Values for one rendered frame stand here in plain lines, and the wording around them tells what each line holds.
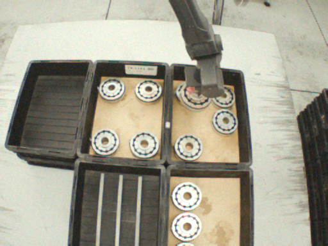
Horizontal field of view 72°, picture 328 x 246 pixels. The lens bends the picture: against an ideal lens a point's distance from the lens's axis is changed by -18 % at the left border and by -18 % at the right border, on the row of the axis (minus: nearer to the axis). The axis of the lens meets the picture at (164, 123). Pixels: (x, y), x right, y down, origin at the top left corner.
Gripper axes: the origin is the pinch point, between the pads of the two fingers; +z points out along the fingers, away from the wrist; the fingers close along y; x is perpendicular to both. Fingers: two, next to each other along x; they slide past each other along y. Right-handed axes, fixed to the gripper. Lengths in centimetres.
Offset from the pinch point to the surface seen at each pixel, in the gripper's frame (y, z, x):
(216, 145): 10.6, 21.5, -11.3
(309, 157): 96, 77, -7
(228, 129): 15.1, 18.8, -6.0
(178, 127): -3.5, 22.0, -3.6
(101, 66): -33.2, 16.0, 20.6
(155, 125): -12.1, 22.2, -2.6
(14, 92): -83, 37, 22
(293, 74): 123, 107, 79
